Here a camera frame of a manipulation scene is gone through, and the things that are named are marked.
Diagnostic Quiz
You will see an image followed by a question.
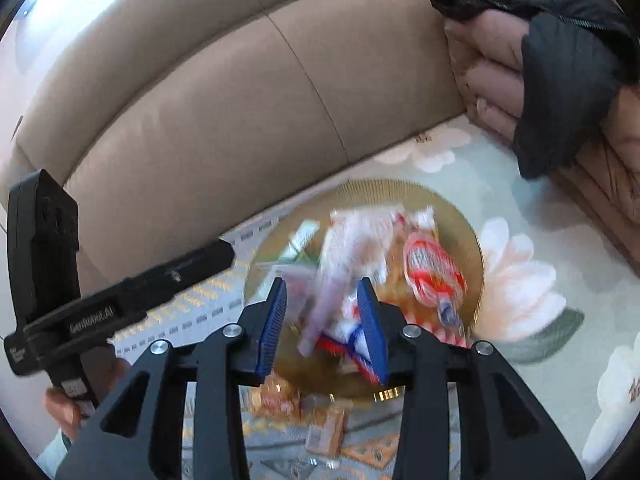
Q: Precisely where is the brown folded quilt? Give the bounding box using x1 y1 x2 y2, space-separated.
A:
445 7 640 272

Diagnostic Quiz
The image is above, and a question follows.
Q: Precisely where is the orange cracker packet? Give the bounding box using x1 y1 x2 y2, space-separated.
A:
249 376 302 419

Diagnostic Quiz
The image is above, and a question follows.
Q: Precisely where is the person's left hand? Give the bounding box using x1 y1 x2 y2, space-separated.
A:
44 344 133 442

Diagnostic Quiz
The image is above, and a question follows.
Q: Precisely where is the red blue white snack packet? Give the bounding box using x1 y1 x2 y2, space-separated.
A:
318 320 377 377

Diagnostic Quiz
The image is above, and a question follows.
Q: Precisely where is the amber glass bowl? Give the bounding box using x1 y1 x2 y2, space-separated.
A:
243 177 486 402

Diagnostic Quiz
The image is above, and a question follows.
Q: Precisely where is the red and white snack packet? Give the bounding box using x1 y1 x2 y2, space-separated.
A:
402 231 469 332

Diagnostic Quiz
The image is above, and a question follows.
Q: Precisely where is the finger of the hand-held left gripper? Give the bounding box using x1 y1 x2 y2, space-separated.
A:
142 239 236 307

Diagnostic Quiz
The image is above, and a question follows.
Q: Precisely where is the beige upholstered headboard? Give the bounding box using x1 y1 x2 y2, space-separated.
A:
10 0 501 292

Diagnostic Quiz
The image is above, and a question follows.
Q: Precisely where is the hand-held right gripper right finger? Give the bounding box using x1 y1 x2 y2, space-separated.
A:
357 277 586 480

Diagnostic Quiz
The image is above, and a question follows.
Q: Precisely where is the floral printed bed sheet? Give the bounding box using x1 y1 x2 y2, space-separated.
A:
100 125 640 480

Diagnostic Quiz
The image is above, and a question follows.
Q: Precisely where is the white and pink snack packet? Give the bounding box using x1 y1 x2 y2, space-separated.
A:
297 204 402 357

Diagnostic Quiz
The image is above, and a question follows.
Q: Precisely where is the clear packet of brown cake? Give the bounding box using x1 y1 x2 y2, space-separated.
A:
304 409 347 462

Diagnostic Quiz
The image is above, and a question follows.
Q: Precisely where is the green and white snack packet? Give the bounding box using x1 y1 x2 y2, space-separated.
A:
279 221 322 267

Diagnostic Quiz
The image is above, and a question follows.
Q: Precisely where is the person's left forearm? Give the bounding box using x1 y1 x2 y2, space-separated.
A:
36 430 74 467

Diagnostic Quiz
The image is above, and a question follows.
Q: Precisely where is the black jacket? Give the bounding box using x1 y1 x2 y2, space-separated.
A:
425 0 640 179

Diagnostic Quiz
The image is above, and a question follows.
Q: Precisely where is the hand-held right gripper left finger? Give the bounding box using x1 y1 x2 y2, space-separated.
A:
55 277 288 480

